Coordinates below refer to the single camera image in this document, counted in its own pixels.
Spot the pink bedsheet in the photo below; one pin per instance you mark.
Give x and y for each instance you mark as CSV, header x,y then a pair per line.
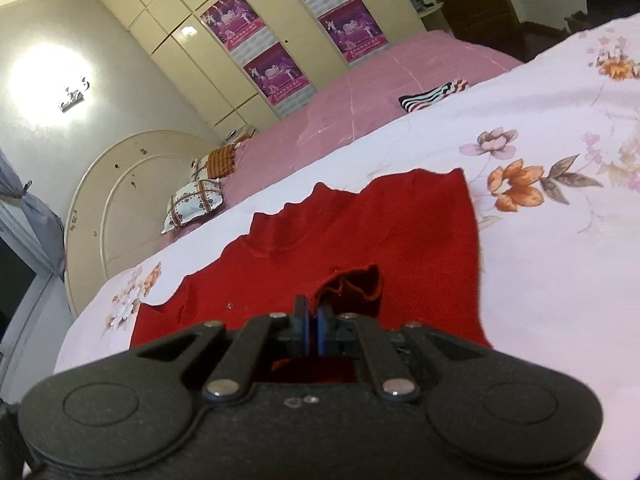
x,y
350,110

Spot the cream wardrobe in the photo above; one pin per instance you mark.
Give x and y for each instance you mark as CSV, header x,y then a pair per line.
x,y
200,75

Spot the white patterned pillow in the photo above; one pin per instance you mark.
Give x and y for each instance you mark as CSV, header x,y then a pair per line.
x,y
192,205

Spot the cream round headboard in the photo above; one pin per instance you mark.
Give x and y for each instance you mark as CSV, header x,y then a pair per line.
x,y
115,210

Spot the black white striped cloth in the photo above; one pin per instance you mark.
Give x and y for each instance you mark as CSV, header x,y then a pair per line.
x,y
430,96

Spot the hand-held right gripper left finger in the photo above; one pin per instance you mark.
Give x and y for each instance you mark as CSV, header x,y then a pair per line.
x,y
301,322

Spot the grey curtain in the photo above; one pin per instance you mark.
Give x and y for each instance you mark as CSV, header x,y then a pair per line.
x,y
30,205

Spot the wall lamp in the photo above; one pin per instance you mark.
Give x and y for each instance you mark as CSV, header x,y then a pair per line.
x,y
74,94

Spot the white floral bedsheet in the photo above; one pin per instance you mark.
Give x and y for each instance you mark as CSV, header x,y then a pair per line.
x,y
550,285

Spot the red knit sweater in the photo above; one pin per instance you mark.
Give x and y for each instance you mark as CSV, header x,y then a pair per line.
x,y
400,240

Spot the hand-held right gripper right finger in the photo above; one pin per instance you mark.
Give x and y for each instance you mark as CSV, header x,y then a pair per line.
x,y
325,332

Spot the dark wooden door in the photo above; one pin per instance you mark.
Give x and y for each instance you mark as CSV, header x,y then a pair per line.
x,y
470,5

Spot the orange striped pillow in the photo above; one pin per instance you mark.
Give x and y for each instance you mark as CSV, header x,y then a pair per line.
x,y
221,161

